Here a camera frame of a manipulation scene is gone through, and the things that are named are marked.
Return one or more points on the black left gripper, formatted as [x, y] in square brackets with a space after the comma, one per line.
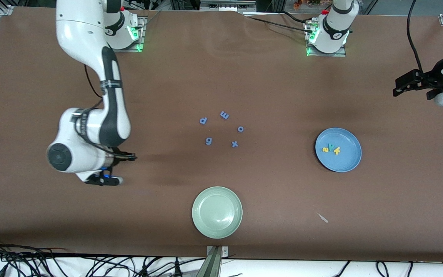
[427, 81]

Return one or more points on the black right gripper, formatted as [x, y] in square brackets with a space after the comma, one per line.
[118, 157]

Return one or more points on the yellow foam letter k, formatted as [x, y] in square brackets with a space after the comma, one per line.
[337, 151]

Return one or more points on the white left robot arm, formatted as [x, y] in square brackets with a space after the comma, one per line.
[335, 23]

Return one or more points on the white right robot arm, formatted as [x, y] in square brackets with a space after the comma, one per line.
[79, 30]

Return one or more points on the blue foam letter g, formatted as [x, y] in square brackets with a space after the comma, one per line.
[209, 143]

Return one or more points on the blue foam letter p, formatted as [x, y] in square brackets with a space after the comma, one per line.
[203, 122]

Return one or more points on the blue plate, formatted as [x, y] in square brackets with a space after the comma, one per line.
[342, 163]

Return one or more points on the blue foam letter m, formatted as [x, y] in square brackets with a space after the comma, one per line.
[224, 115]

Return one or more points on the pale green plate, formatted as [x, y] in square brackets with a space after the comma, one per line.
[217, 212]

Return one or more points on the brown table cover sheet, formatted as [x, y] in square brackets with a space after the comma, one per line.
[221, 77]

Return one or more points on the small orange background object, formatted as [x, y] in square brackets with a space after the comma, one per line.
[297, 4]

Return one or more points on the small white tape scrap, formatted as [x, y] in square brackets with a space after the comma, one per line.
[322, 218]

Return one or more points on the grey power strip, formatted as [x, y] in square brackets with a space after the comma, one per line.
[227, 5]

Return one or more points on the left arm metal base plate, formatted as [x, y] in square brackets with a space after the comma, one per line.
[329, 54]

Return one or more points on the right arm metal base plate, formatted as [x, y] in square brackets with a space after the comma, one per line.
[143, 29]

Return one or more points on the aluminium profile bracket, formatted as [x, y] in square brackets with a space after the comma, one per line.
[214, 265]

